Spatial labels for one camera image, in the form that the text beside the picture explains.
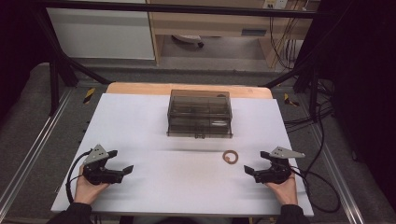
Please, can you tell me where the black metal frame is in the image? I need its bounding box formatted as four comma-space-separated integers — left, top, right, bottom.
29, 0, 335, 118

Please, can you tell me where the person's left hand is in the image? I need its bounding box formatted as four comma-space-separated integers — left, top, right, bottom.
73, 163, 110, 206

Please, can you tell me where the white and black chair foot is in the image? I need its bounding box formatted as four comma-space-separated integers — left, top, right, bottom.
170, 34, 205, 49

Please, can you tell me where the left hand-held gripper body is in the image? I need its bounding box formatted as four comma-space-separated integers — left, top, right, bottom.
82, 144, 124, 187

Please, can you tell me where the dark transparent drawer box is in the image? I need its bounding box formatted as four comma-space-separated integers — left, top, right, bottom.
166, 89, 234, 140

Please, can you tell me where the aluminium floor rail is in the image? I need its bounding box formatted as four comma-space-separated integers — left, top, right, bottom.
310, 122, 366, 224
0, 88, 75, 213

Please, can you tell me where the light wooden desk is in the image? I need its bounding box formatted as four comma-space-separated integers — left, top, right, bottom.
146, 0, 321, 69

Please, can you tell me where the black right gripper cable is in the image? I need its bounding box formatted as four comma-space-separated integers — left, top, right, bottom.
290, 101, 342, 215

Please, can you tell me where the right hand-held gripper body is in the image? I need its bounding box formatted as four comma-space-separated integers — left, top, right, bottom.
253, 146, 306, 185

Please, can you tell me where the brown ring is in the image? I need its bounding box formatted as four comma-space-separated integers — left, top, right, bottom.
221, 149, 240, 165

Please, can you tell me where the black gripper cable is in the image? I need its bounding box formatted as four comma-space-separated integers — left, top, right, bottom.
64, 149, 93, 205
290, 101, 342, 215

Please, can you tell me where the black floor cable bundle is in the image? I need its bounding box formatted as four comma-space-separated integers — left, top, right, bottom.
283, 78, 335, 133

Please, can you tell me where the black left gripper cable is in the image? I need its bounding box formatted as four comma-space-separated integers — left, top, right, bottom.
64, 149, 93, 205

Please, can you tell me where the white table cover board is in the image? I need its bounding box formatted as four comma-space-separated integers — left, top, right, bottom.
50, 92, 316, 217

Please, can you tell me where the white wall power strip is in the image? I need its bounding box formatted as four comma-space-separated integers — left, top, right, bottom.
262, 0, 290, 10

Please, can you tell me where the hanging cable bundle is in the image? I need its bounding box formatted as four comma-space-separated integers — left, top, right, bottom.
268, 13, 301, 71

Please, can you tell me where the black curtain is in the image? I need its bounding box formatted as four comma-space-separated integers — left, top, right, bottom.
0, 0, 52, 125
303, 0, 396, 204

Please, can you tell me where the person's right hand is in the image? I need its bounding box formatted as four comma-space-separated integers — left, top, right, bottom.
263, 174, 299, 206

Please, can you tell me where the white cabinet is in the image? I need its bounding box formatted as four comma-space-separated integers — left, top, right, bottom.
46, 0, 156, 62

